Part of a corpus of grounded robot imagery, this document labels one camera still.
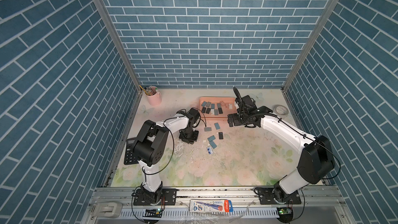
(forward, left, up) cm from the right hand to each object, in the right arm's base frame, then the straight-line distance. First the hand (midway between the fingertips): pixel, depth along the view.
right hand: (236, 119), depth 88 cm
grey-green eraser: (+21, +18, -13) cm, 30 cm away
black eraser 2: (+15, +17, -13) cm, 26 cm away
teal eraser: (+20, +14, -13) cm, 28 cm away
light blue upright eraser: (+3, +10, -13) cm, 17 cm away
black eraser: (+16, +20, -13) cm, 29 cm away
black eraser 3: (+16, +9, -13) cm, 22 cm away
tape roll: (+20, -35, -13) cm, 42 cm away
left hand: (-10, +23, -13) cm, 28 cm away
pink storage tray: (+17, +12, -12) cm, 24 cm away
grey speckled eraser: (+13, +12, -11) cm, 21 cm away
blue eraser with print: (-6, +14, -13) cm, 20 cm away
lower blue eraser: (-10, +12, -13) cm, 21 cm away
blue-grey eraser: (+21, +21, -12) cm, 32 cm away
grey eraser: (+1, +16, -14) cm, 21 cm away
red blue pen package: (-41, +12, -12) cm, 44 cm away
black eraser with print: (-4, +8, -13) cm, 16 cm away
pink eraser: (+22, +7, -12) cm, 26 cm away
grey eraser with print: (+21, +10, -13) cm, 27 cm away
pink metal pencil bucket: (+16, +54, -2) cm, 57 cm away
